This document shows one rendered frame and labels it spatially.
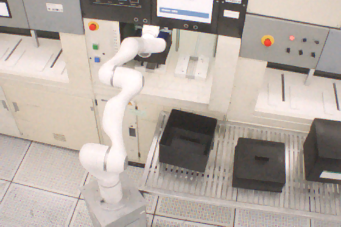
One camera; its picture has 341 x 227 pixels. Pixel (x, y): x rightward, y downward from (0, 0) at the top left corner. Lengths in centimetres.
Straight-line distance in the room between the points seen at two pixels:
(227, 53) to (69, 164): 173
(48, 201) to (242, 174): 159
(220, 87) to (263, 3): 59
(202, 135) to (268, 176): 50
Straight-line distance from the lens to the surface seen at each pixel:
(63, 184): 308
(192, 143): 227
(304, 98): 256
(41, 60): 277
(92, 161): 174
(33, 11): 226
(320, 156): 209
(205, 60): 260
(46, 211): 299
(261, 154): 218
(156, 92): 240
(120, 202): 206
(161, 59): 243
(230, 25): 196
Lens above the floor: 258
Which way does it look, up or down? 46 degrees down
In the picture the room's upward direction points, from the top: 2 degrees clockwise
